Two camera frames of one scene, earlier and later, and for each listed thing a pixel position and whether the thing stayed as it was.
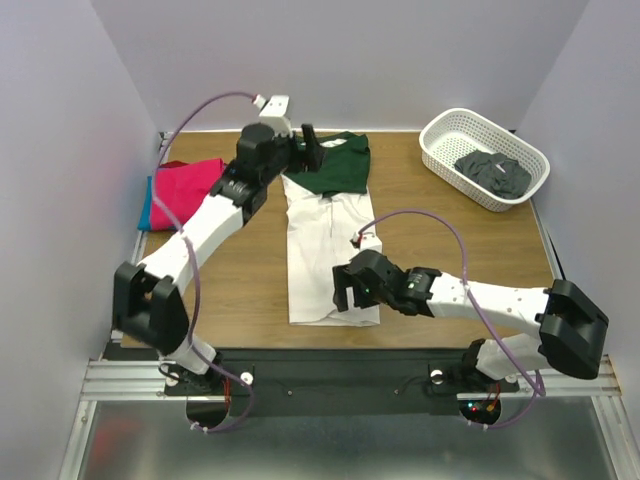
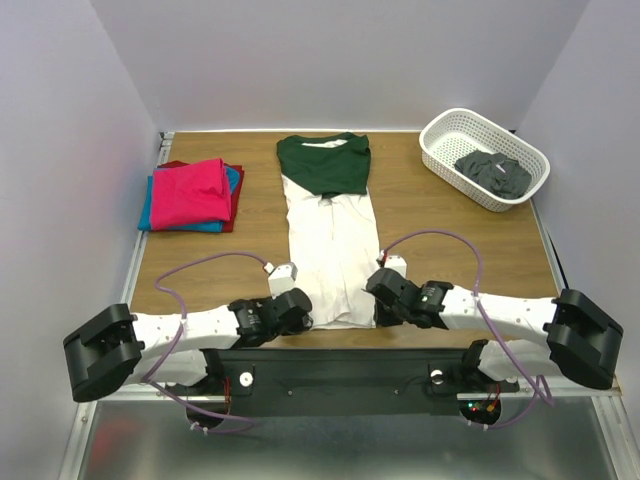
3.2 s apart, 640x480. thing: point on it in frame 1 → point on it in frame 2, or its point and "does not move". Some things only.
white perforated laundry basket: (481, 160) does not move
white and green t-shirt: (324, 211) does not move
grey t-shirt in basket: (504, 176) does not move
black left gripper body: (288, 158) → (298, 327)
